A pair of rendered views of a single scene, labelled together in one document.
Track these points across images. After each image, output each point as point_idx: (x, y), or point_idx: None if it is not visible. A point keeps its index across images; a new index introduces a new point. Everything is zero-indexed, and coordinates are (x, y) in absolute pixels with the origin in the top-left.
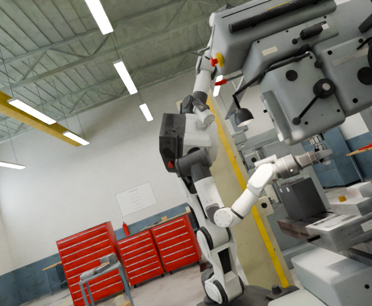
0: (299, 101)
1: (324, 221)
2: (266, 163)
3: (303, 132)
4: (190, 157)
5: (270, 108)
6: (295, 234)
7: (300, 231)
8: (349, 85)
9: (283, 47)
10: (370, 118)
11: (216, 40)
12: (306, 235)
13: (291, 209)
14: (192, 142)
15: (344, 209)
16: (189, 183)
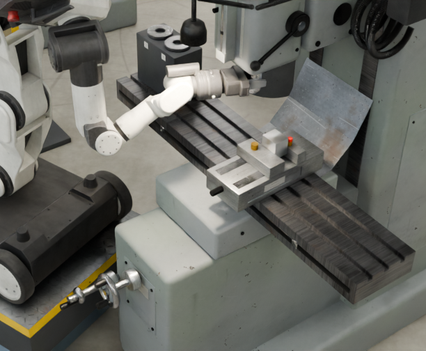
0: (267, 34)
1: (230, 170)
2: (184, 74)
3: (253, 72)
4: (83, 49)
5: (227, 19)
6: (152, 123)
7: (166, 129)
8: (322, 24)
9: None
10: None
11: None
12: (175, 140)
13: (151, 76)
14: (81, 10)
15: (253, 161)
16: (4, 19)
